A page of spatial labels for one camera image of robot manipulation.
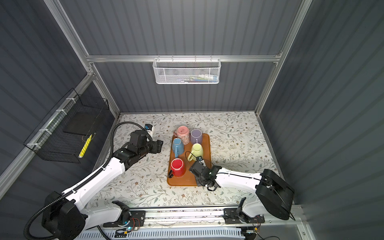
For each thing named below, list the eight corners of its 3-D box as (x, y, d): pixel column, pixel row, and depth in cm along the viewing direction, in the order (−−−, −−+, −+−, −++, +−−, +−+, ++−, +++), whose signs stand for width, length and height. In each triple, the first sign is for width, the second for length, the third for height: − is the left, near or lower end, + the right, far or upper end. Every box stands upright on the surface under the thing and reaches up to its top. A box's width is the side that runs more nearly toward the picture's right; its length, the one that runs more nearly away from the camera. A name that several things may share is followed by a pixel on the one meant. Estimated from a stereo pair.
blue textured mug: (173, 159, 96) (171, 151, 88) (174, 145, 102) (173, 137, 95) (183, 159, 96) (182, 151, 88) (184, 145, 102) (183, 137, 95)
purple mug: (190, 146, 102) (190, 139, 96) (191, 136, 108) (190, 128, 101) (202, 146, 102) (202, 139, 96) (201, 136, 108) (202, 128, 101)
